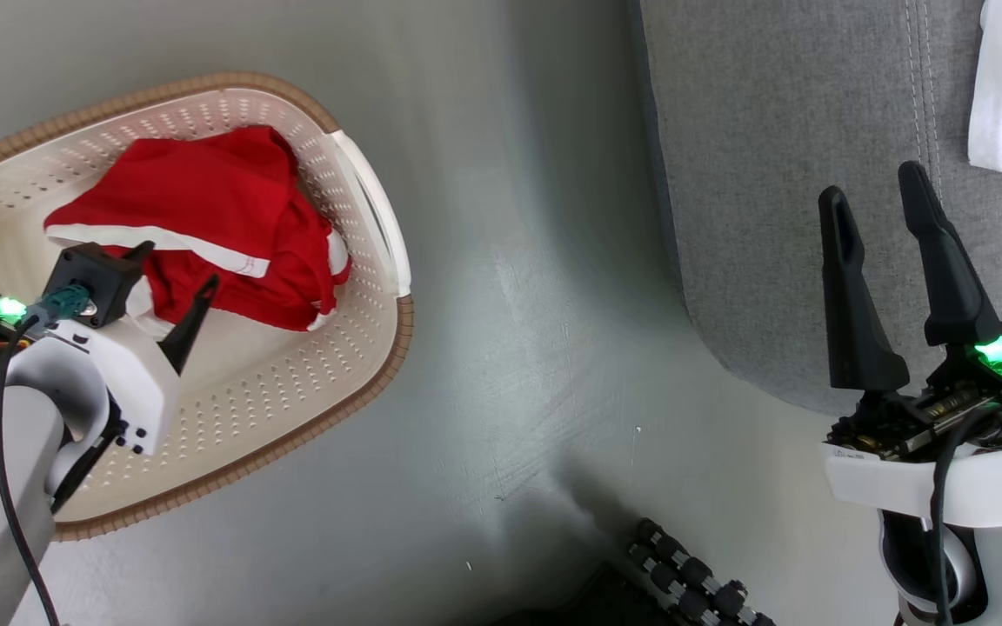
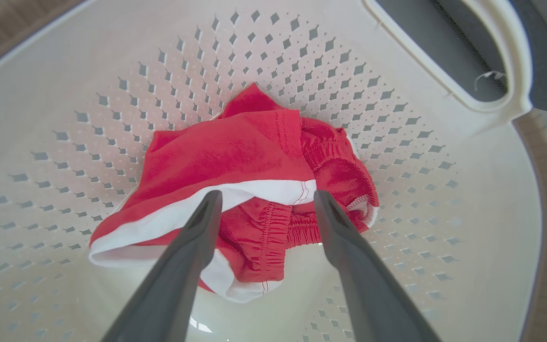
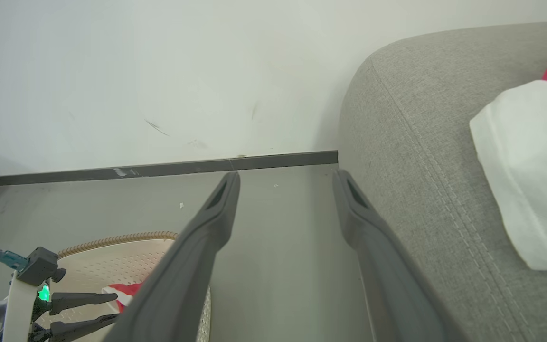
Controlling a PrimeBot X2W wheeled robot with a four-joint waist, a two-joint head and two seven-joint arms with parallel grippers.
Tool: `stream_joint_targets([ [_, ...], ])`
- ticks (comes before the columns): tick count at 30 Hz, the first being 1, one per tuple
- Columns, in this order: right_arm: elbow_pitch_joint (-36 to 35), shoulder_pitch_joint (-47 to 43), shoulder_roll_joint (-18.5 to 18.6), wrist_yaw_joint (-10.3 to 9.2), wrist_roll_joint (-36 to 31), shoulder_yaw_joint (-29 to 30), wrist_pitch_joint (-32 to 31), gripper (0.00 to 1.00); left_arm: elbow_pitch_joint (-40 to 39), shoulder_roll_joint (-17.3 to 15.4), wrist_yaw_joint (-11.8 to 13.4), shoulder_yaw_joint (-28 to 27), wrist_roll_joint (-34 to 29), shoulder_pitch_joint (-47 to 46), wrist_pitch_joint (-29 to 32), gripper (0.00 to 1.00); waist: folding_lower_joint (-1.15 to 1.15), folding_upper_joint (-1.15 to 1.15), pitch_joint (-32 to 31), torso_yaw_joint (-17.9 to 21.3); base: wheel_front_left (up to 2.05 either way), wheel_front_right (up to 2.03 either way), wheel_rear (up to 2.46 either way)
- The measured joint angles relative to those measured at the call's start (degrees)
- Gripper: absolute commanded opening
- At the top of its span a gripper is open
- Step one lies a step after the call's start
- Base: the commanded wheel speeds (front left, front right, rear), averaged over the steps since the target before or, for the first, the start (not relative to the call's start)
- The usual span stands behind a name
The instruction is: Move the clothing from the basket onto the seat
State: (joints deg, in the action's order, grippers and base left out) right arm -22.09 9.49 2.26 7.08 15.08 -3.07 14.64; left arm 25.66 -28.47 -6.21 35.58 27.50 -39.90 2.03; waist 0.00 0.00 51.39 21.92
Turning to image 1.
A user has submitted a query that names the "red garment with white trim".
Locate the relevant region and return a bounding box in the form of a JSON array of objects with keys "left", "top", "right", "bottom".
[{"left": 43, "top": 125, "right": 352, "bottom": 342}]

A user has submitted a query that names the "cream perforated laundry basket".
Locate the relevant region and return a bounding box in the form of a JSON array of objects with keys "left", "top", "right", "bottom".
[{"left": 0, "top": 71, "right": 415, "bottom": 542}]

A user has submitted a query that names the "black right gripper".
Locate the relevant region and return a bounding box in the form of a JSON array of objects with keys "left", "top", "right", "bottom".
[{"left": 818, "top": 160, "right": 1002, "bottom": 462}]

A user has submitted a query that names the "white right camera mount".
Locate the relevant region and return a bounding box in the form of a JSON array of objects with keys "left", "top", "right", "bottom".
[{"left": 825, "top": 422, "right": 1002, "bottom": 529}]

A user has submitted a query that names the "long black right arm cable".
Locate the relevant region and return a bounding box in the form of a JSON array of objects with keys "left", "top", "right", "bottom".
[{"left": 927, "top": 409, "right": 998, "bottom": 626}]

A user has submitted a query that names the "short black left arm cable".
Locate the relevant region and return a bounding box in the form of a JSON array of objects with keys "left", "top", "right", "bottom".
[{"left": 49, "top": 426, "right": 119, "bottom": 514}]

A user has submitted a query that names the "grey fabric sofa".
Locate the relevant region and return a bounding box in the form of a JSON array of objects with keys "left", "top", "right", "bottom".
[{"left": 636, "top": 0, "right": 1002, "bottom": 418}]

